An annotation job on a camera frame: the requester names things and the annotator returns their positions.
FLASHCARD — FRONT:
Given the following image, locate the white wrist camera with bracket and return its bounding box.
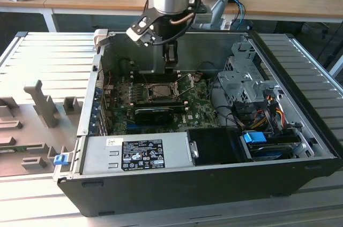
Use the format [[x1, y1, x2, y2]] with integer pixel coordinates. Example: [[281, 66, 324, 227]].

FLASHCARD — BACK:
[[125, 9, 159, 48]]

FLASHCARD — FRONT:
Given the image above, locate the CPU socket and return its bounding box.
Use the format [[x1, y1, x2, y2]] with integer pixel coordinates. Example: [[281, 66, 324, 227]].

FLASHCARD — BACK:
[[144, 81, 182, 102]]

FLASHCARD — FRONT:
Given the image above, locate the thin dark wire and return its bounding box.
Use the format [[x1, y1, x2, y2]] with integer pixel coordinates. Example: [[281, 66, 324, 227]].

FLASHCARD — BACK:
[[197, 62, 218, 75]]

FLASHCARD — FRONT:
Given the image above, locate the green RAM stick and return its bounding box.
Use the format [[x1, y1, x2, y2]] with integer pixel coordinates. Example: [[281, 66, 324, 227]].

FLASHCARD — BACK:
[[0, 145, 28, 155]]

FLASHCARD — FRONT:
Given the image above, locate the thin red wire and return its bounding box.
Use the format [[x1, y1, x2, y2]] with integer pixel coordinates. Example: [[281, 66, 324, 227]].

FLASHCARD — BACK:
[[104, 70, 116, 91]]

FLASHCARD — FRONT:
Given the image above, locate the yellow red black wire bundle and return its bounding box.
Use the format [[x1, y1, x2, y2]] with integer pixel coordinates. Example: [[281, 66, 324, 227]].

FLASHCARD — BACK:
[[251, 95, 285, 131]]

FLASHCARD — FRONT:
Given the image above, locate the copper-coloured wrist cable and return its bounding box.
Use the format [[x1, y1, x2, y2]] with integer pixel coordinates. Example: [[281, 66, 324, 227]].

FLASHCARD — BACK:
[[170, 12, 194, 26]]

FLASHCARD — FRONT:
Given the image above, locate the blue plastic case latch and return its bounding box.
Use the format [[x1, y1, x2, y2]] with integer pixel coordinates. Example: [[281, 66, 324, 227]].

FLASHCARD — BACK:
[[53, 154, 68, 165]]

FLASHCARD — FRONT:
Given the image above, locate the black graphics card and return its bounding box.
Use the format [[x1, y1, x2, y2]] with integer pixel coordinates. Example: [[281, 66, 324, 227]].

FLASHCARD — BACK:
[[133, 107, 174, 125]]

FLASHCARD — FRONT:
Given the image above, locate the blue cable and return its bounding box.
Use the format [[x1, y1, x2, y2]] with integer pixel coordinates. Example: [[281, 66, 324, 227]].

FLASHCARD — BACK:
[[229, 0, 246, 31]]

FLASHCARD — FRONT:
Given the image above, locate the beige plastic case handle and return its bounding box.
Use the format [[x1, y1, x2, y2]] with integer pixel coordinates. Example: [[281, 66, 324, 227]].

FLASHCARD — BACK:
[[93, 28, 109, 50]]

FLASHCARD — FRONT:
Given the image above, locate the grey parts rack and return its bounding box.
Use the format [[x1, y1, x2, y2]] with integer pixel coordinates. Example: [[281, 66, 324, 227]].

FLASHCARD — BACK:
[[0, 79, 83, 178]]

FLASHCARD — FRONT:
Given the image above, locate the green motherboard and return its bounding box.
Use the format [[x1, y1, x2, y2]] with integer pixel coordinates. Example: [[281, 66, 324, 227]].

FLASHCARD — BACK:
[[103, 73, 223, 135]]

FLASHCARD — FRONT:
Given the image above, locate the hard disk in blue carrier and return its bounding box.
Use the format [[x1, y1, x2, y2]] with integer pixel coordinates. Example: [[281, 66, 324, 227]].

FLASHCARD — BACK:
[[242, 130, 301, 161]]

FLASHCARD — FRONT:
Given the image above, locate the silver power supply with label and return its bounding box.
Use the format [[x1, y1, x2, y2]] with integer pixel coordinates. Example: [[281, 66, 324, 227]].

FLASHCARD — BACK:
[[80, 132, 195, 176]]

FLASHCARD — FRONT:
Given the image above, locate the metal socket cover frame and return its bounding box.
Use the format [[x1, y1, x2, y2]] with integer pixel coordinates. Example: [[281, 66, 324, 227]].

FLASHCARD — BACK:
[[177, 72, 196, 98]]

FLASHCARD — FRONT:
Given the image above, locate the grey metal drive cage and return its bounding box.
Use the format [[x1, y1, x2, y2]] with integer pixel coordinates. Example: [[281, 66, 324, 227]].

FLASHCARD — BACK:
[[217, 41, 281, 110]]

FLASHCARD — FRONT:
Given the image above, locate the black RAM slot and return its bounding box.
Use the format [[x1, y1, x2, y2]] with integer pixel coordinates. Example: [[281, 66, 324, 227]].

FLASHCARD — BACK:
[[133, 100, 185, 107]]

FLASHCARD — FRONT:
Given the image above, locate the black PC case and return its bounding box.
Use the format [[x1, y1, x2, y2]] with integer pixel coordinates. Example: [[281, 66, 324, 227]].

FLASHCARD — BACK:
[[55, 29, 343, 218]]

